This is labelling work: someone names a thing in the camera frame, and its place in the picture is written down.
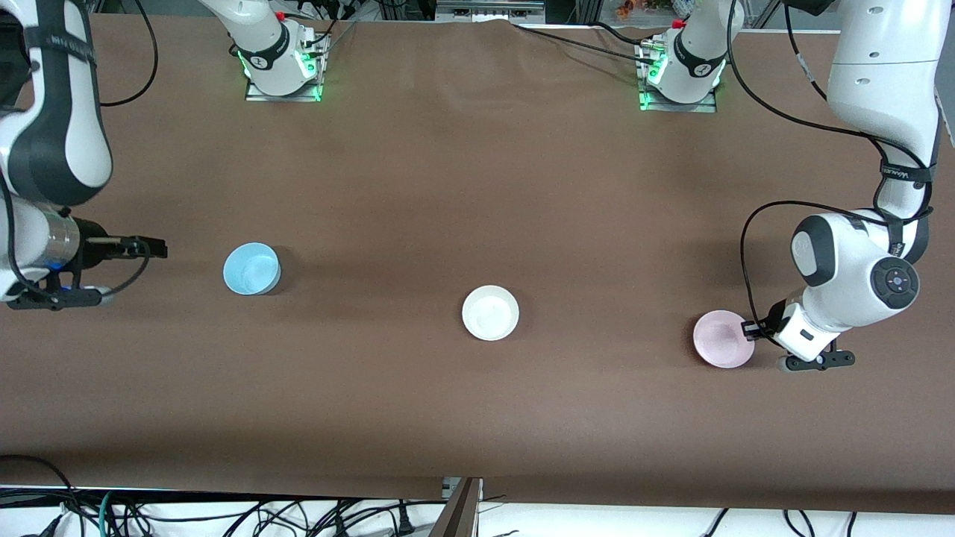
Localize pink bowl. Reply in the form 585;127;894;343
692;310;756;369

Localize blue bowl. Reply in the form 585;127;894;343
223;242;282;296

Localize white bowl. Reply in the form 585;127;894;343
461;285;520;342

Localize brown table cloth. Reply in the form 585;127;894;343
0;13;955;515

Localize grey power strip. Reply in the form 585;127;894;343
436;0;546;24

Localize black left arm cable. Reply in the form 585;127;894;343
727;0;935;338

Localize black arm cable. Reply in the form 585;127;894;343
727;0;935;338
99;0;160;107

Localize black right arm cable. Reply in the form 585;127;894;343
99;0;160;107

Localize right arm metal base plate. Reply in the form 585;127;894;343
245;34;330;103

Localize black looped floor cable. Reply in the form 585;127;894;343
0;453;80;537

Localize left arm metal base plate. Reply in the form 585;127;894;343
638;37;718;114

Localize short black table cable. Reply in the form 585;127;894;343
595;21;659;44

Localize long black table cable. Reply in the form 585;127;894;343
513;25;659;59

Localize grey metal post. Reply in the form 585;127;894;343
429;477;483;537

